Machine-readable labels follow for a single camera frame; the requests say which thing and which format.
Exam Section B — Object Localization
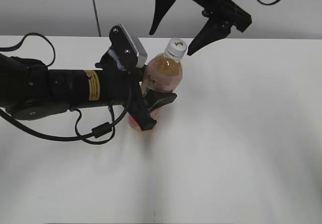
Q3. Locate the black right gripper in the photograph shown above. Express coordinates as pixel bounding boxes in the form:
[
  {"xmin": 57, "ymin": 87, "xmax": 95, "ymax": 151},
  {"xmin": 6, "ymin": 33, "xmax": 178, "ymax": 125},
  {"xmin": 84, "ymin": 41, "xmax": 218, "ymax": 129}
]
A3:
[{"xmin": 149, "ymin": 0, "xmax": 252, "ymax": 56}]

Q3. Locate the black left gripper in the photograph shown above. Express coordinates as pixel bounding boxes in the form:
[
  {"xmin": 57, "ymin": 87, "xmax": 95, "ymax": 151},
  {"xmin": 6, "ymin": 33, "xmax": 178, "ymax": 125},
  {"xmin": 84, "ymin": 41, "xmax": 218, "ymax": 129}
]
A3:
[{"xmin": 95, "ymin": 51, "xmax": 177, "ymax": 131}]

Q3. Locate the pink peach tea bottle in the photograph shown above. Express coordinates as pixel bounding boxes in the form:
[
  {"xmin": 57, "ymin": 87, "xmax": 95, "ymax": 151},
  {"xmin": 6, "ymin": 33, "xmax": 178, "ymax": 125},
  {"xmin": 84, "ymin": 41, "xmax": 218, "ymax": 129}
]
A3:
[{"xmin": 128, "ymin": 52, "xmax": 184, "ymax": 131}]

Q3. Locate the white bottle cap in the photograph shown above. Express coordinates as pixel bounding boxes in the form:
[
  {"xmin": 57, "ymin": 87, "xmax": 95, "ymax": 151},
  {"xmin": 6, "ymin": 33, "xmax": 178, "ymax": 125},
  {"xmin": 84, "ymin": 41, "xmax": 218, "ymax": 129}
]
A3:
[{"xmin": 165, "ymin": 38, "xmax": 188, "ymax": 58}]

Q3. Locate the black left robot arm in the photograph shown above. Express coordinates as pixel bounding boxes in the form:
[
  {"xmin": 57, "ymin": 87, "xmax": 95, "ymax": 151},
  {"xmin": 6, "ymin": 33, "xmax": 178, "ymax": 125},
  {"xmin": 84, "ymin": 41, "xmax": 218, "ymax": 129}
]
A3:
[{"xmin": 1, "ymin": 53, "xmax": 177, "ymax": 130}]

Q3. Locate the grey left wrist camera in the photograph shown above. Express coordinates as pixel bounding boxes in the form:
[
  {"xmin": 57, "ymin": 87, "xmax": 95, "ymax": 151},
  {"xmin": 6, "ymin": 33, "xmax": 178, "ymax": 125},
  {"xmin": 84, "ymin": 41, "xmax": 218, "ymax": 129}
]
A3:
[{"xmin": 108, "ymin": 23, "xmax": 147, "ymax": 71}]

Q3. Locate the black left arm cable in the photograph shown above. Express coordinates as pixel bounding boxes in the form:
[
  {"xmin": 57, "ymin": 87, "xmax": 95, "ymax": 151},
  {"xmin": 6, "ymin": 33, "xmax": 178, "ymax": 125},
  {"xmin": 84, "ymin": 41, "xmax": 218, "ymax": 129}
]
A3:
[{"xmin": 0, "ymin": 32, "xmax": 131, "ymax": 145}]

